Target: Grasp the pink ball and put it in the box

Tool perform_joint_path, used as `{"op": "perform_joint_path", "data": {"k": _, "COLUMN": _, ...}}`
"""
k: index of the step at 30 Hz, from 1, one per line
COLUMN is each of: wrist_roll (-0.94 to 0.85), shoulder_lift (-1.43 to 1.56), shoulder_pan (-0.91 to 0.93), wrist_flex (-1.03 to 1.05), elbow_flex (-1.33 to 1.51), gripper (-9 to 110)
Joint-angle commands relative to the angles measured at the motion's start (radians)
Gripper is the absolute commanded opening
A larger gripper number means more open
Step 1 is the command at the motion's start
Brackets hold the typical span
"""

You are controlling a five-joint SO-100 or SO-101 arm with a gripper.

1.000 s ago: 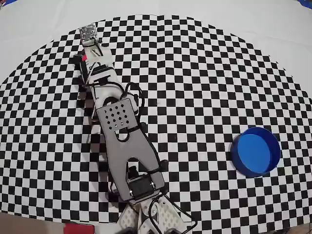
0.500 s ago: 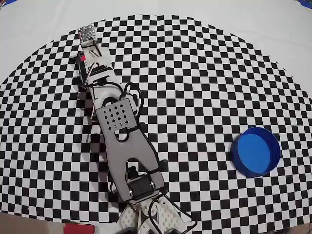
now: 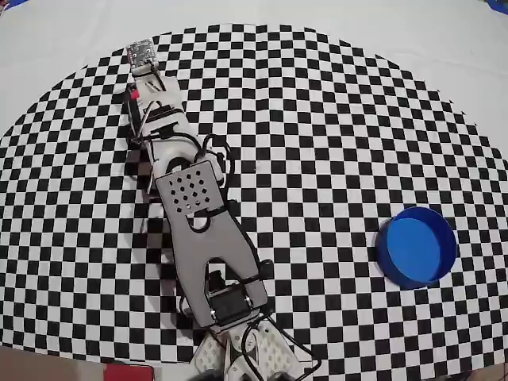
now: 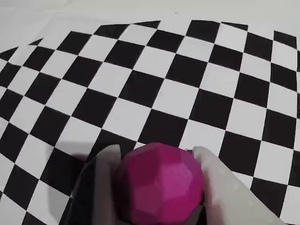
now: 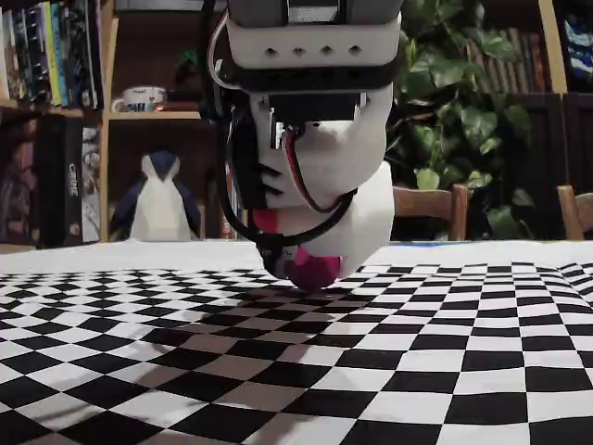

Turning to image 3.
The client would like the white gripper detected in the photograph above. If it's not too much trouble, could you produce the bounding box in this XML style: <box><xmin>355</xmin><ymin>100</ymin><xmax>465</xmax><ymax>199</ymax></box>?
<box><xmin>125</xmin><ymin>66</ymin><xmax>192</xmax><ymax>140</ymax></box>

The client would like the red flat box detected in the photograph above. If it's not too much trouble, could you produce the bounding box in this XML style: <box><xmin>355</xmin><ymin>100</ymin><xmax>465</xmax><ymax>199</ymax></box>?
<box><xmin>103</xmin><ymin>363</ymin><xmax>155</xmax><ymax>381</ymax></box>

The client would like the blue round box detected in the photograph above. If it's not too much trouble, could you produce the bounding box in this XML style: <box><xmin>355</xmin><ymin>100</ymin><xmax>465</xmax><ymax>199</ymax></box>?
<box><xmin>375</xmin><ymin>205</ymin><xmax>459</xmax><ymax>290</ymax></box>

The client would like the white checkerboard print mat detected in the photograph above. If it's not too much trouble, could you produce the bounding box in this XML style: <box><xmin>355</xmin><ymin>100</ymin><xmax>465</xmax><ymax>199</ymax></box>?
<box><xmin>0</xmin><ymin>0</ymin><xmax>508</xmax><ymax>376</ymax></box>

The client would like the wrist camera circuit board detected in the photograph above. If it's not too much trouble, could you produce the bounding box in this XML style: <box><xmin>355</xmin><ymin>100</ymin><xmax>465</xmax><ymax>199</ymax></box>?
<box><xmin>125</xmin><ymin>37</ymin><xmax>158</xmax><ymax>67</ymax></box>

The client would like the black cable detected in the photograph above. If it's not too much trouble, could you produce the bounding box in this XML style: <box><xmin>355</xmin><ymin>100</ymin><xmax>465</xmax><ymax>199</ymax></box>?
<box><xmin>269</xmin><ymin>315</ymin><xmax>322</xmax><ymax>378</ymax></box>

